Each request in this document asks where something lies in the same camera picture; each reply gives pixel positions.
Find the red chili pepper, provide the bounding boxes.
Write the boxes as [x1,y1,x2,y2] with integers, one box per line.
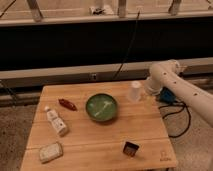
[59,99,77,111]

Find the black hanging cable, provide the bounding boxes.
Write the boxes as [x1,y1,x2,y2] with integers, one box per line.
[111,9,141,81]

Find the green bowl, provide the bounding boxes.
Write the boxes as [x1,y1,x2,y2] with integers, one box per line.
[85,93,118,122]

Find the white rectangular sponge block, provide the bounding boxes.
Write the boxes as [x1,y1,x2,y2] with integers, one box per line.
[39,142,63,164]

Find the dark square eraser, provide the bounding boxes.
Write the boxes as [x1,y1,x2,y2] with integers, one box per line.
[123,142,139,157]

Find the white tube bottle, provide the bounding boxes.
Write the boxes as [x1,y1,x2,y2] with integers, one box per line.
[44,106,69,137]

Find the blue floor device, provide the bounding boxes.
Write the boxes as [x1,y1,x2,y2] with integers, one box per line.
[160,88,176,103]

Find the small object on ledge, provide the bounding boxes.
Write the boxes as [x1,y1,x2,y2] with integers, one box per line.
[90,6,105,15]

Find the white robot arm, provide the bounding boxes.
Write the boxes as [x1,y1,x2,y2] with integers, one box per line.
[144,60,213,127]

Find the wooden table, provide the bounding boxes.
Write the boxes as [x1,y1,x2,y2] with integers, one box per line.
[21,81,177,171]

